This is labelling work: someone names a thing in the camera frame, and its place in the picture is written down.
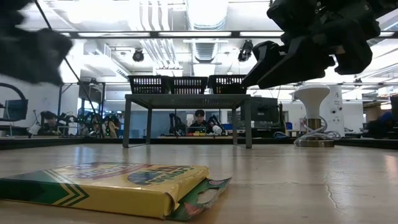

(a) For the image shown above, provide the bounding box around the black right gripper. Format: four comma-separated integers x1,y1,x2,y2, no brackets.
242,0,382,90

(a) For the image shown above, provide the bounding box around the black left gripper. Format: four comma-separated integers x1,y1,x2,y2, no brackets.
0,0,74,86

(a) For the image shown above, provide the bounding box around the black plastic mesh basket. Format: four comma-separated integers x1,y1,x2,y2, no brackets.
207,74,249,95
127,75,171,95
169,77,209,95

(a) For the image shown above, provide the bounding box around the yellow Crayola crayon box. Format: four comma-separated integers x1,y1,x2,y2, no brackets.
0,161,233,222

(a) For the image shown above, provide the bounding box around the white mushroom table lamp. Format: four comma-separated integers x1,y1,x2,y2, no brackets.
294,84,335,148

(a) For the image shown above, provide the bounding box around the black overhead crossbeam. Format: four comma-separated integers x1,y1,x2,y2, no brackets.
60,29,398,40

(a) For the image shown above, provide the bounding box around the large black monitor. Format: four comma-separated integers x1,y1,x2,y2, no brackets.
250,96,283,138

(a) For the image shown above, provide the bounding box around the small black monitor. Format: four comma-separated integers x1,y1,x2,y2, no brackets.
3,98,29,121

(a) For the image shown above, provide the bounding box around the person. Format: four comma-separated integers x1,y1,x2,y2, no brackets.
39,110,63,135
77,113,103,137
363,111,397,139
189,108,212,134

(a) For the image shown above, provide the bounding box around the white cylindrical pillar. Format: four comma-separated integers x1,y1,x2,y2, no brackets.
320,84,346,138

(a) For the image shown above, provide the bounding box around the grey perforated metal shelf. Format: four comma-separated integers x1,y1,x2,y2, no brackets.
123,93,252,149

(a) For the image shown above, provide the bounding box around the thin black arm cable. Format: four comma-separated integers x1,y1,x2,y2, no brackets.
34,0,104,135

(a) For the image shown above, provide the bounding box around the black metal station frame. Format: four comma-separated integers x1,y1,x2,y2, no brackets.
54,81,127,138

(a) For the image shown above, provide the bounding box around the thick black cable loop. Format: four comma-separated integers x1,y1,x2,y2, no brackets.
0,82,28,123

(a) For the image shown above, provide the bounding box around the white coiled lamp cable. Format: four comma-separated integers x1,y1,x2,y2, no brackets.
273,116,341,146

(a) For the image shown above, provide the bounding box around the silver ceiling air duct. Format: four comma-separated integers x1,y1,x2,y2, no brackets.
185,0,230,65

